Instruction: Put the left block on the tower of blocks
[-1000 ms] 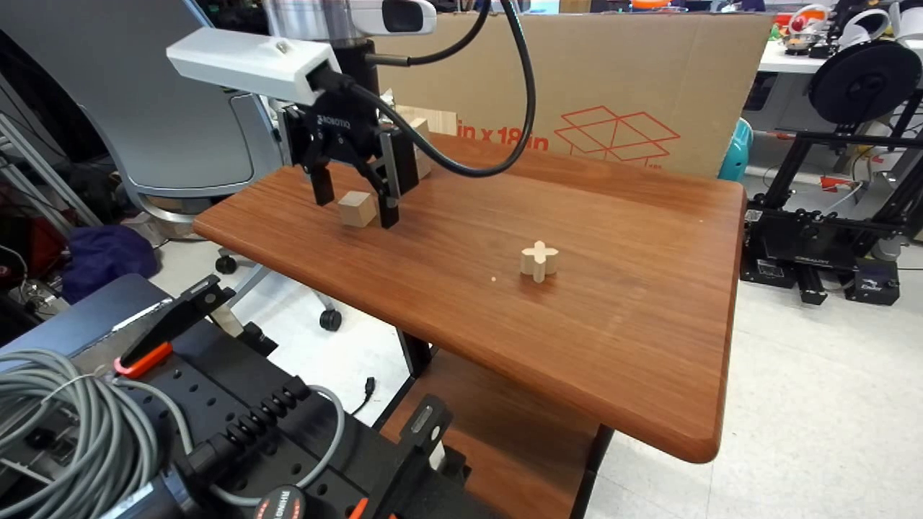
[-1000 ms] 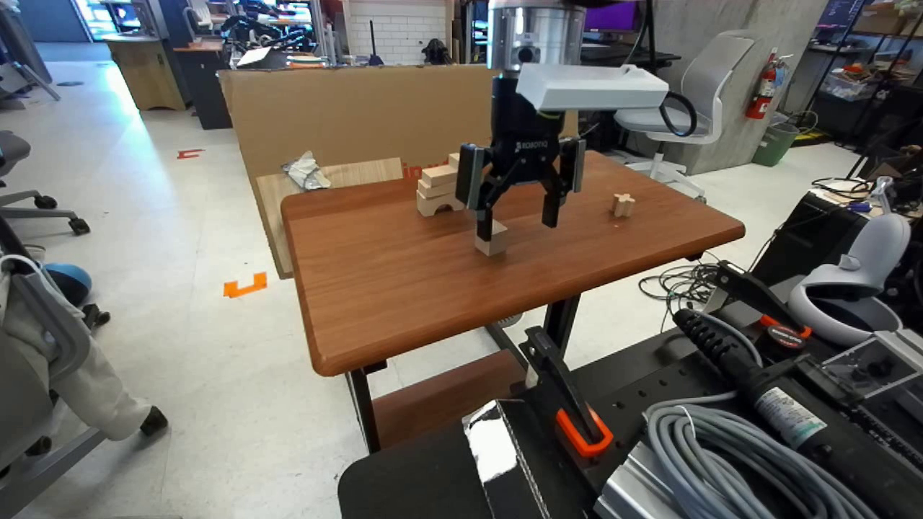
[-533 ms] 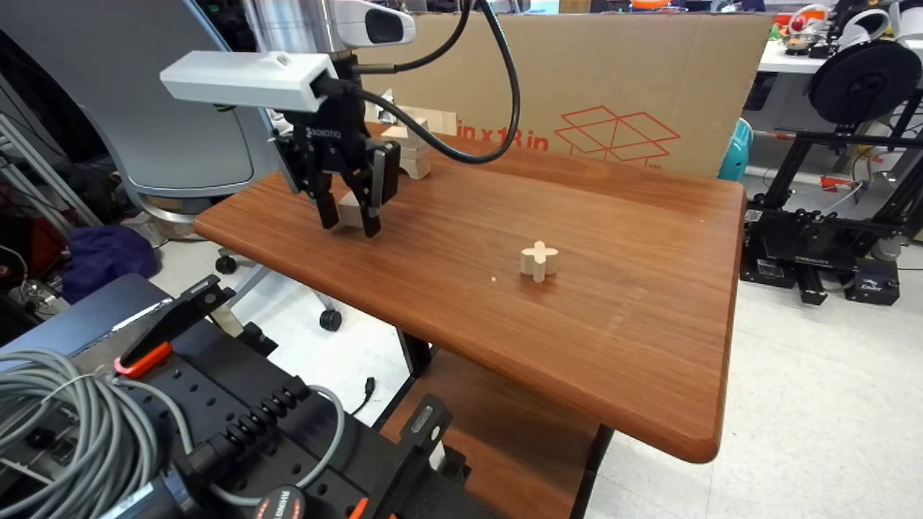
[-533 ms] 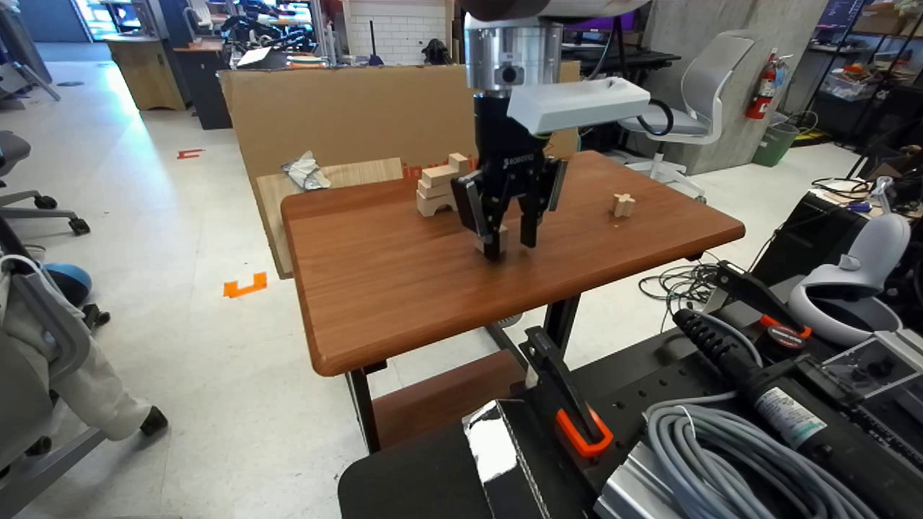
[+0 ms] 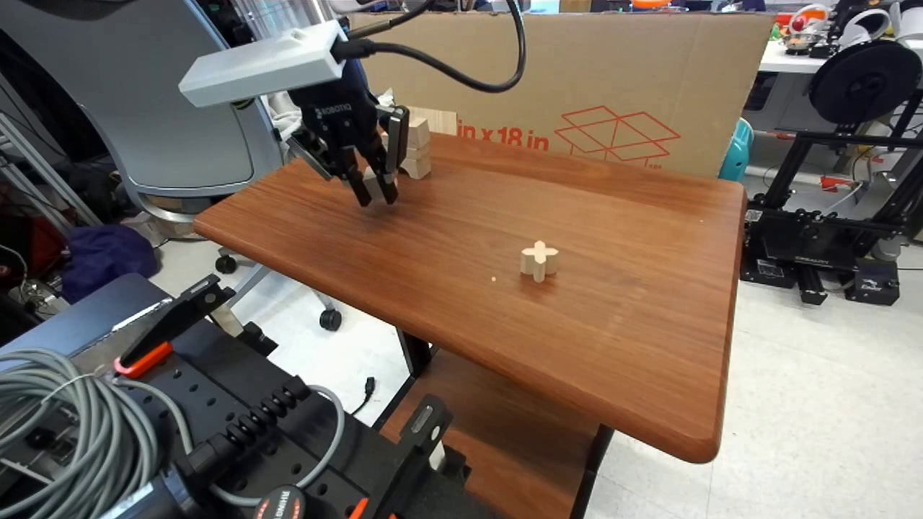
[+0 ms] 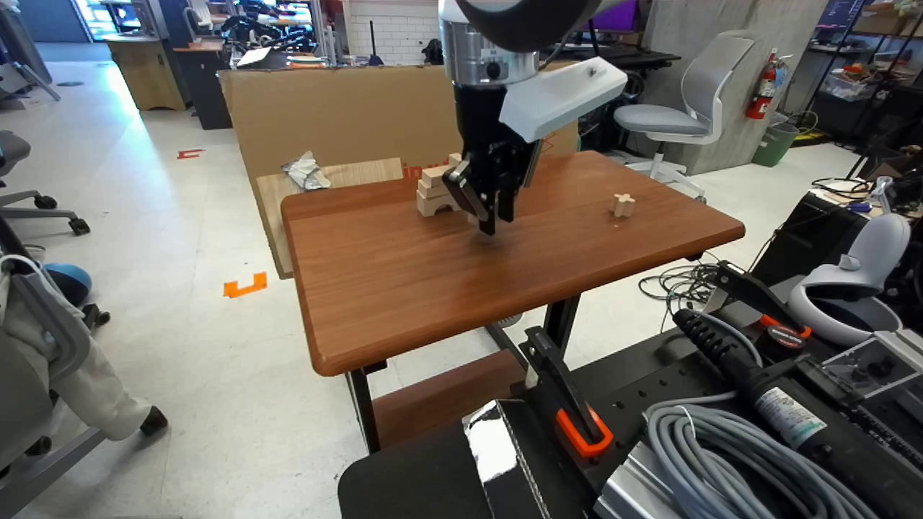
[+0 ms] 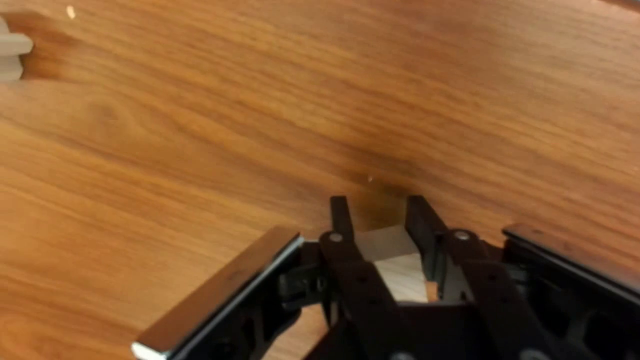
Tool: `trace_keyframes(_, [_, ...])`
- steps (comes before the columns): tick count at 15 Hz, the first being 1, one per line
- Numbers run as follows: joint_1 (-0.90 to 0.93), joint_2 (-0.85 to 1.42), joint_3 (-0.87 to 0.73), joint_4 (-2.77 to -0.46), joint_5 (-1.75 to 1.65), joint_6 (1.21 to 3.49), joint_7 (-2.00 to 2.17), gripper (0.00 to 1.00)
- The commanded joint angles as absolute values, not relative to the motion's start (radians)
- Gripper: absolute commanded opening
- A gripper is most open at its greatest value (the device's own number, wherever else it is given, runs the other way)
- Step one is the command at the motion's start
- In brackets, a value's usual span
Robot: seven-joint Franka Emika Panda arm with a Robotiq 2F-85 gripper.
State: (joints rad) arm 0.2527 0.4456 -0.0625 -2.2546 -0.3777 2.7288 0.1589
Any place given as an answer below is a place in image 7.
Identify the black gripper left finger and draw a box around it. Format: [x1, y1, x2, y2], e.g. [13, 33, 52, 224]
[317, 193, 404, 360]

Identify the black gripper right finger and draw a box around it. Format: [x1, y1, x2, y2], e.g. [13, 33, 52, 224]
[404, 193, 556, 360]

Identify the plain wooden cube block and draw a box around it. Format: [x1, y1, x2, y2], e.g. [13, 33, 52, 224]
[355, 224, 434, 306]

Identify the cross-shaped wooden block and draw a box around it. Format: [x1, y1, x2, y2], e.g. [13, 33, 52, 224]
[0, 13, 37, 83]

